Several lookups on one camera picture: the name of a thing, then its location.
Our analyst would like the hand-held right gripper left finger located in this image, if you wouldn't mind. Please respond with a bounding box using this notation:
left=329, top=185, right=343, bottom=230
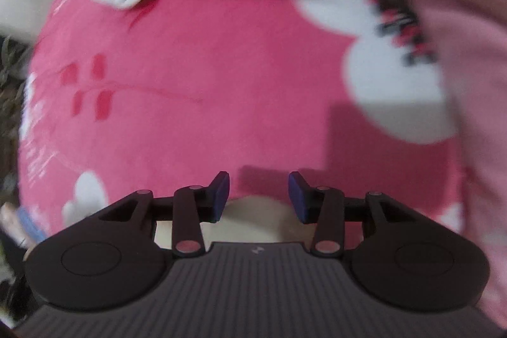
left=97, top=171, right=231, bottom=257

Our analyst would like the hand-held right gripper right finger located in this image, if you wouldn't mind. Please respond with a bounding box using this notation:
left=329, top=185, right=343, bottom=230
left=288, top=171, right=428, bottom=258

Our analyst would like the pink floral blanket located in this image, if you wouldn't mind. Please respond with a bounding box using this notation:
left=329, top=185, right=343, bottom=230
left=18, top=0, right=464, bottom=244

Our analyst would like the pink and grey quilt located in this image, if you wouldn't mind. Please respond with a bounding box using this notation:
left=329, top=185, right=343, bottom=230
left=285, top=0, right=507, bottom=319

